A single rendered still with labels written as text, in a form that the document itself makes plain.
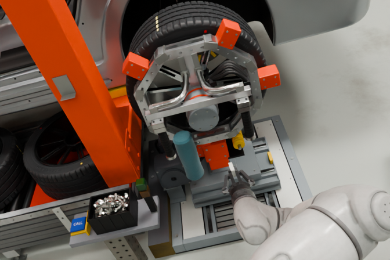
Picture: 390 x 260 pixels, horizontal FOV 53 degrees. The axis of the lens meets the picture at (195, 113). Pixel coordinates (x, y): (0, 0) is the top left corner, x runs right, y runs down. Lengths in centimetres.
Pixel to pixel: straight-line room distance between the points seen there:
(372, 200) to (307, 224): 12
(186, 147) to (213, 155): 26
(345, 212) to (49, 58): 117
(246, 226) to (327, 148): 142
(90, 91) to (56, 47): 22
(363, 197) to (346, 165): 174
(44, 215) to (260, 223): 141
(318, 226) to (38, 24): 114
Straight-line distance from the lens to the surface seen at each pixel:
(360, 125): 275
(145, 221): 189
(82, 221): 200
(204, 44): 159
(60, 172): 227
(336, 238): 75
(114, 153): 182
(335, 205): 78
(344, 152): 258
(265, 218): 129
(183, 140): 173
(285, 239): 74
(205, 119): 162
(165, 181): 218
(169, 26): 166
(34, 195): 262
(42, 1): 146
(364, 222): 76
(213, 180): 222
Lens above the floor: 189
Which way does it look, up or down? 38 degrees down
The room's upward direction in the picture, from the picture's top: 18 degrees counter-clockwise
